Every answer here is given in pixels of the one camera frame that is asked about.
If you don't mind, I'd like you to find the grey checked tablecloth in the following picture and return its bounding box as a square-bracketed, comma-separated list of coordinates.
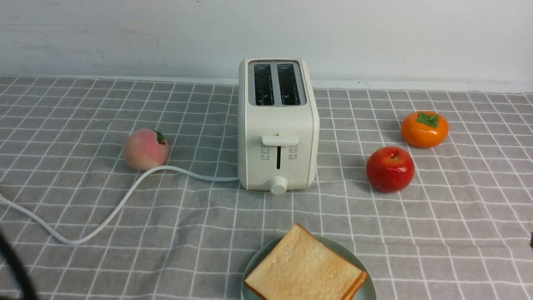
[0, 75, 532, 300]

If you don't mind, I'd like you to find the white two-slot toaster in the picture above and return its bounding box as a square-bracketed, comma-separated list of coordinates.
[237, 58, 320, 195]

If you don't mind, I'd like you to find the black thick cable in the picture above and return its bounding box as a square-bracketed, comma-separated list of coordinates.
[0, 231, 39, 300]

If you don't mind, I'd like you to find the pink peach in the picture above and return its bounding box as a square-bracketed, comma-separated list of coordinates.
[123, 128, 171, 171]

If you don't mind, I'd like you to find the light green plate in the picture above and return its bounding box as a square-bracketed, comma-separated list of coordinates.
[240, 234, 378, 300]

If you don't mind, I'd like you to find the red apple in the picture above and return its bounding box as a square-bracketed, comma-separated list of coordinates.
[366, 146, 415, 193]

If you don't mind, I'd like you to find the orange persimmon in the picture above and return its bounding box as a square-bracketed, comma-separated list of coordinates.
[401, 111, 449, 149]

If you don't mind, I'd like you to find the toast slice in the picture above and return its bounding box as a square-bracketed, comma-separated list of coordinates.
[341, 271, 368, 300]
[245, 224, 362, 300]

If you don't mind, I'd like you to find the white power cord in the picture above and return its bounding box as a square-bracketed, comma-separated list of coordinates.
[0, 165, 240, 245]

